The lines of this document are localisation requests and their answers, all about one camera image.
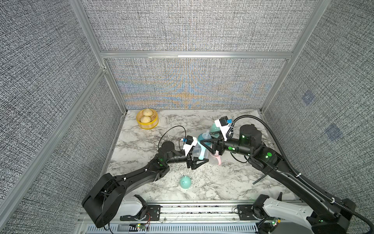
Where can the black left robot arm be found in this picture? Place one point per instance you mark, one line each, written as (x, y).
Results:
(103, 201)

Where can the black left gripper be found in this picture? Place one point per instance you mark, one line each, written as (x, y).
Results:
(192, 164)

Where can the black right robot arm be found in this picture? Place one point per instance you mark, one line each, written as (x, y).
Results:
(322, 213)

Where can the teal nipple collar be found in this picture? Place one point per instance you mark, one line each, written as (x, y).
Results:
(204, 136)

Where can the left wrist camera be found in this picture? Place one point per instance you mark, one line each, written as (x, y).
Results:
(189, 143)

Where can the steamed bun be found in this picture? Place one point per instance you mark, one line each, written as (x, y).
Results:
(145, 119)
(147, 112)

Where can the upper steamed bun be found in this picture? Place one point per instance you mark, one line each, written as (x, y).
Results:
(147, 112)

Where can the lower steamed bun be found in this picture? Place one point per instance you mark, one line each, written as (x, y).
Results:
(145, 119)

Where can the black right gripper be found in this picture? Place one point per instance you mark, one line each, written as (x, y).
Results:
(218, 147)

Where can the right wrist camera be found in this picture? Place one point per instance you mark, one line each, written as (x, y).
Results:
(226, 126)

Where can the aluminium front rail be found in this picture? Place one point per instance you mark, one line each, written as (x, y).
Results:
(190, 217)

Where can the clear bottle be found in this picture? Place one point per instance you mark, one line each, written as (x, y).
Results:
(215, 160)
(200, 152)

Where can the mint cap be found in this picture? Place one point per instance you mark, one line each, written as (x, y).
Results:
(185, 182)
(215, 130)

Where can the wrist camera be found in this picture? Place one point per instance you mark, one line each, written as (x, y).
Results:
(226, 126)
(189, 143)

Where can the yellow bamboo steamer basket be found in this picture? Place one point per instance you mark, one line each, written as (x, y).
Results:
(150, 125)

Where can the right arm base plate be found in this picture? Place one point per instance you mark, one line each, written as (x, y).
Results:
(246, 213)

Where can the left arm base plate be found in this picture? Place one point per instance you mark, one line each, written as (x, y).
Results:
(151, 212)

